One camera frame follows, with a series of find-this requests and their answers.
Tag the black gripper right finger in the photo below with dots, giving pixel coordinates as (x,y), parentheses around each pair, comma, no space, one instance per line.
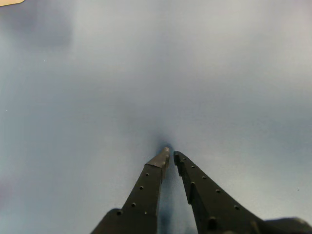
(209,202)

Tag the gripper black left finger taped tip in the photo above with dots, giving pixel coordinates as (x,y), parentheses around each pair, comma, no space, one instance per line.
(146,190)

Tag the beige box with white rim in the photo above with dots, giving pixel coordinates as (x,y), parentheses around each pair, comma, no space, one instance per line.
(9,1)

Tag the blue-grey table mat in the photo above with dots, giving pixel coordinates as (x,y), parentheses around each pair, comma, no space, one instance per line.
(156,73)

